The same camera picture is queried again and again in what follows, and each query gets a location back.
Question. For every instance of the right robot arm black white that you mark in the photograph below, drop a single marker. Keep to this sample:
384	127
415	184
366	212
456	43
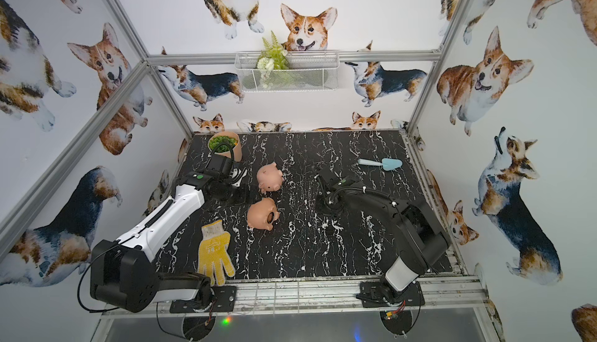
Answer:
418	236

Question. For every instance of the aluminium front rail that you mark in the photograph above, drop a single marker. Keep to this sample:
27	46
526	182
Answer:
323	295

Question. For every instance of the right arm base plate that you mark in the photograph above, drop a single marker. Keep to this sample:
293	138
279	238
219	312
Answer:
381	294

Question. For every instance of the teal silicone spatula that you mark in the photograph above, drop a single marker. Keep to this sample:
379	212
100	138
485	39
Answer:
387	164

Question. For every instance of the white wire wall basket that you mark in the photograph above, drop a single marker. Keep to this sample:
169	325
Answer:
317	71

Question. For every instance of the green fern plant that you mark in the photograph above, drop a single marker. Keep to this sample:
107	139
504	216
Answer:
272	58

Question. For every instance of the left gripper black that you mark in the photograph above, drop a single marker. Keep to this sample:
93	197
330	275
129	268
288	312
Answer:
240	179

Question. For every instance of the yellow work glove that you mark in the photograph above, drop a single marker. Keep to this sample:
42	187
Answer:
213	259

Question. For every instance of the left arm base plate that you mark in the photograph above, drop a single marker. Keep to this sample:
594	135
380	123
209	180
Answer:
220	299

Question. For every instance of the pink piggy bank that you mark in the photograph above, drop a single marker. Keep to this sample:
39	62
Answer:
270	178
263	214

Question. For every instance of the pink pot green plant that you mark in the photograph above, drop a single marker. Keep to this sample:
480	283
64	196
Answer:
226	144

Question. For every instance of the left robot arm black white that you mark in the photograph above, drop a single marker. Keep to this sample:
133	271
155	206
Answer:
122	272

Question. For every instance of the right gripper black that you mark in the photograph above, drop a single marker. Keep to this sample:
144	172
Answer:
319	207

